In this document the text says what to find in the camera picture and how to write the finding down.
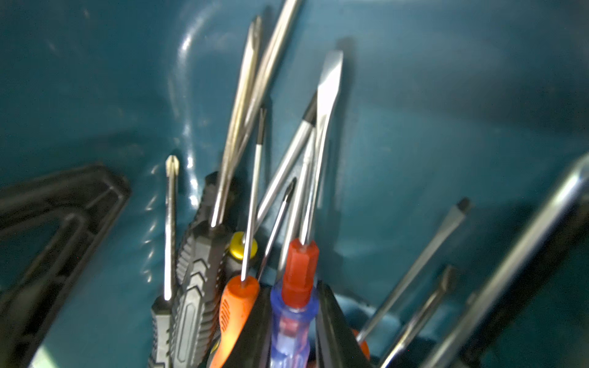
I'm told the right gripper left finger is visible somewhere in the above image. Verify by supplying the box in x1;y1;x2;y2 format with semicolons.
222;285;272;368

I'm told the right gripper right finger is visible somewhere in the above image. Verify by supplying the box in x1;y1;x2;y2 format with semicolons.
315;282;371;368

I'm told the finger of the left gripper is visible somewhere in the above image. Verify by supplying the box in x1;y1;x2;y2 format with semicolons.
1;164;131;367

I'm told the teal plastic storage box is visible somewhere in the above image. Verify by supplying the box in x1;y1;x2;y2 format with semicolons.
1;1;588;367

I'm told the yellow cap screwdriver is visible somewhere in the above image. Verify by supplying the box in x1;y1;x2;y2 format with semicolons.
224;91;318;282

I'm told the orange handle screwdriver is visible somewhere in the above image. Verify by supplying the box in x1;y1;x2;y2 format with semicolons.
210;106;268;367

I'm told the slim black handle screwdriver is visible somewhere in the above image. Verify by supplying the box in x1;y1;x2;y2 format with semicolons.
147;155;179;367

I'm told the black grey handle screwdriver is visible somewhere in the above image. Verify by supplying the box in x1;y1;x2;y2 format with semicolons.
170;15;262;367

